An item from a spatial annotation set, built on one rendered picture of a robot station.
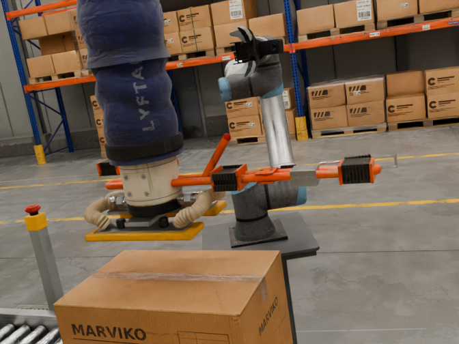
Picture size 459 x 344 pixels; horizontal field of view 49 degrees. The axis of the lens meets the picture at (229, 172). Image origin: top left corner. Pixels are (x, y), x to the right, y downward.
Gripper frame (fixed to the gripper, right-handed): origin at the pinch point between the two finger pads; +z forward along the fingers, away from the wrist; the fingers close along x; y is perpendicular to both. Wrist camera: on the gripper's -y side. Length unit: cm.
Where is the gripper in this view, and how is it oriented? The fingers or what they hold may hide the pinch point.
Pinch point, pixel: (244, 52)
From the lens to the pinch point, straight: 157.0
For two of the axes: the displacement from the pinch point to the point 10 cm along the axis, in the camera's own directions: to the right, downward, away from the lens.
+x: -1.5, -9.6, -2.3
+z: -3.3, 2.6, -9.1
